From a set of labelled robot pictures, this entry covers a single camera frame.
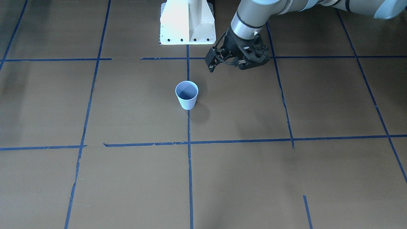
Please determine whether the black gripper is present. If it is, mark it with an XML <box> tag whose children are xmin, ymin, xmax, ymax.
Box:
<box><xmin>205</xmin><ymin>27</ymin><xmax>254</xmax><ymax>73</ymax></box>

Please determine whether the blue ribbed cup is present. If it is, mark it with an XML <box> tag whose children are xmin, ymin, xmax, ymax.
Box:
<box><xmin>175</xmin><ymin>80</ymin><xmax>199</xmax><ymax>110</ymax></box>

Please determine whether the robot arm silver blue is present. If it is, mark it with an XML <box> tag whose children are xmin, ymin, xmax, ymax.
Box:
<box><xmin>205</xmin><ymin>0</ymin><xmax>407</xmax><ymax>72</ymax></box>

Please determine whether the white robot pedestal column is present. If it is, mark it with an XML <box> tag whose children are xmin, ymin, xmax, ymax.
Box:
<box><xmin>159</xmin><ymin>0</ymin><xmax>216</xmax><ymax>45</ymax></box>

